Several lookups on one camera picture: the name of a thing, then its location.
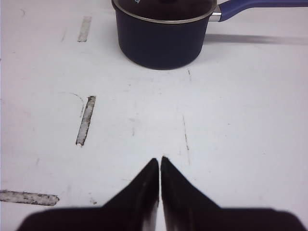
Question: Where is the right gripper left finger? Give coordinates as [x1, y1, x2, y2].
[18, 158, 159, 231]

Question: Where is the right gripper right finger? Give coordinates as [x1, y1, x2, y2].
[161, 157, 306, 231]

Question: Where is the dark blue saucepan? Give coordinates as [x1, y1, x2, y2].
[112, 0, 308, 70]

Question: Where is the glass pot lid blue knob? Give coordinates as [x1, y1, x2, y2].
[112, 0, 217, 24]

